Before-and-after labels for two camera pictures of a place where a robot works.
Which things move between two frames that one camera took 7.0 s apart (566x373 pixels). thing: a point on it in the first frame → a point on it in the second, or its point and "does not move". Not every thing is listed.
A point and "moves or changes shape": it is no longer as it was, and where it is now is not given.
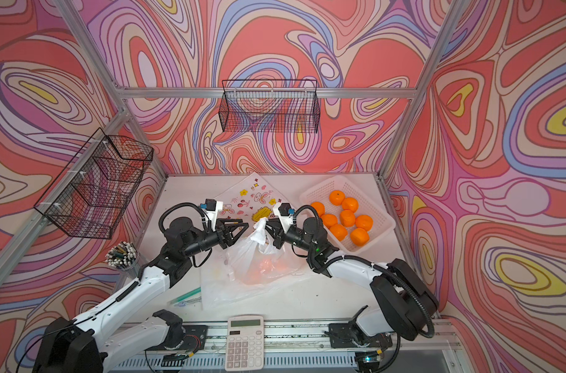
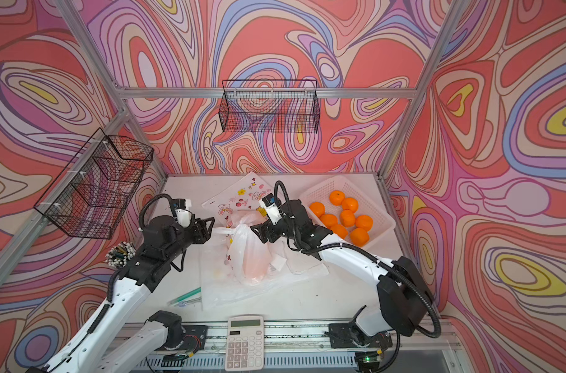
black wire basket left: x=89 y=194 does not move
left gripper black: x=227 y=231 → x=199 y=231
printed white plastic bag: x=256 y=262 moves or changes shape
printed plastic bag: x=250 y=199 does not move
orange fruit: x=337 y=196 does not move
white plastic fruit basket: x=353 y=217 does not move
